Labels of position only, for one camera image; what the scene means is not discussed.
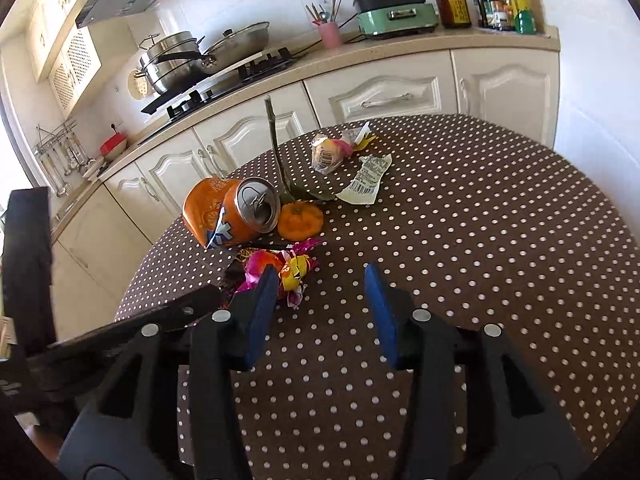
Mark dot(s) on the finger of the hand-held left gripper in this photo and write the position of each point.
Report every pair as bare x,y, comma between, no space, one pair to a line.
27,270
170,307

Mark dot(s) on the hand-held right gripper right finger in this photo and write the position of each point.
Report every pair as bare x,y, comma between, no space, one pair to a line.
382,310

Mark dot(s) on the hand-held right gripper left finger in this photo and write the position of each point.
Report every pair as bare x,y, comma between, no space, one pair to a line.
260,315

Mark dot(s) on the dark snack wrapper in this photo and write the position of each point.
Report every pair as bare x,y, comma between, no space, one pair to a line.
235,280

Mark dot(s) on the pink yellow candy wrapper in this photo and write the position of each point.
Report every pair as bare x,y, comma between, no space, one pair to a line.
295,267

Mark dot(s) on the hanging metal ladle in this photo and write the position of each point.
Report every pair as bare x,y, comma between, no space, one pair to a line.
60,180

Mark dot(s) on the crushed orange soda can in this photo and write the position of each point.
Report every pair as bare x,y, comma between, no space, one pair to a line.
235,215

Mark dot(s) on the orange tangerine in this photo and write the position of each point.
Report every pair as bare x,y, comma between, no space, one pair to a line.
300,220

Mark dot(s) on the brown polka-dot tablecloth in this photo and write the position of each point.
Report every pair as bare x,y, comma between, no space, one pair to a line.
475,240

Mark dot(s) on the hanging metal spoon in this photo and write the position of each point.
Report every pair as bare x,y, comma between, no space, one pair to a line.
75,157

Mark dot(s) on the stacked white bowls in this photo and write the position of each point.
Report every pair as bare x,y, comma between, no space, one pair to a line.
95,167

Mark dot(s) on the white printed label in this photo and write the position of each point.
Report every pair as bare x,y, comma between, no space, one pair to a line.
365,180

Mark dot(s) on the red box on bowls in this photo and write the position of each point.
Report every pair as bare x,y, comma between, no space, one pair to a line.
113,145

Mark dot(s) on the plastic-wrapped bun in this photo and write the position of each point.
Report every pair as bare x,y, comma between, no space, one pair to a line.
326,156

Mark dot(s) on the clear crumpled wrapper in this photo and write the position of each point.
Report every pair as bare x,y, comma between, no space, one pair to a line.
357,137

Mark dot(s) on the green vegetable stalk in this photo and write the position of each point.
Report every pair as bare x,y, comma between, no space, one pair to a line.
274,135

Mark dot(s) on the cream perforated steamer plate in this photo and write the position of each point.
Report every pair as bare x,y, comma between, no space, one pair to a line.
137,85

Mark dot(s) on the black gas stove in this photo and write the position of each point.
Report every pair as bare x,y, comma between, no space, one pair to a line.
220,87

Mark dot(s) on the stainless steamer pot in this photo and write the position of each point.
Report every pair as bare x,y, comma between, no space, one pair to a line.
172,67

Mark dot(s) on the light cutting board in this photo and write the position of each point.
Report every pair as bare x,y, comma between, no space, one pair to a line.
235,65

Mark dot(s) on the beige countertop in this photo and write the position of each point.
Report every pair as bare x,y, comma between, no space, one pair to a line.
400,45

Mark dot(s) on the steel wok with lid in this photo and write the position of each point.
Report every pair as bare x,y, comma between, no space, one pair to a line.
240,42

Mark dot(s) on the pink utensil holder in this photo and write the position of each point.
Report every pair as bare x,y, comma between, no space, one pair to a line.
329,35

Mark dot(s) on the green electric grill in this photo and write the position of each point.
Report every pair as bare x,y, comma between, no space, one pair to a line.
395,10

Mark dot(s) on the bundle of chopsticks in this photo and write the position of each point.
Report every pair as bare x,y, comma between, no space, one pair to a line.
324,10

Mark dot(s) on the green yellow bottle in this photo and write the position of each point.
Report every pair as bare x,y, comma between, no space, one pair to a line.
522,5

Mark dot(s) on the wall utensil rack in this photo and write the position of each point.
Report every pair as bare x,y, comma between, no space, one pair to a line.
55,132

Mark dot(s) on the lattice door wall cabinet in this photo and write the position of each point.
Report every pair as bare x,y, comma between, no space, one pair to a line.
75,67

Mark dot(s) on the cream wall cabinets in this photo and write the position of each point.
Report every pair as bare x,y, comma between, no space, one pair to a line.
55,5

